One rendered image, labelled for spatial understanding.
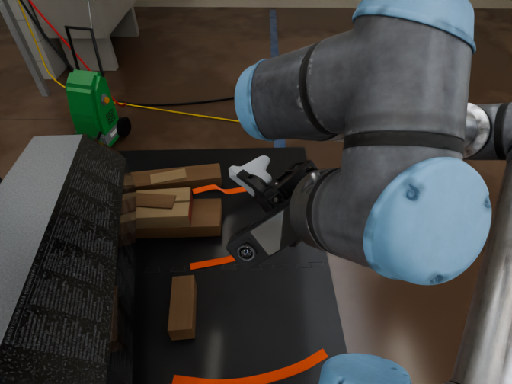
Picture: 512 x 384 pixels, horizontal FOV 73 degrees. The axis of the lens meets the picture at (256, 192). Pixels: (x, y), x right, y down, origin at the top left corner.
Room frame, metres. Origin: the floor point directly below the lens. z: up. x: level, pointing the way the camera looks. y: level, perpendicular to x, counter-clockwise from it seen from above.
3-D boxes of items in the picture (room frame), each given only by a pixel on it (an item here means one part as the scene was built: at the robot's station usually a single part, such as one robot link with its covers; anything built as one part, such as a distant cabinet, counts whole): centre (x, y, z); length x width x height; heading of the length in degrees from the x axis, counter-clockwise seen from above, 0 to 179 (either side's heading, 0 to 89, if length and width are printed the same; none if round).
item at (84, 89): (2.40, 1.29, 0.43); 0.35 x 0.35 x 0.87; 77
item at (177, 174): (1.80, 0.63, 0.11); 0.25 x 0.10 x 0.01; 106
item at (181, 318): (0.84, 0.38, 0.07); 0.30 x 0.12 x 0.12; 5
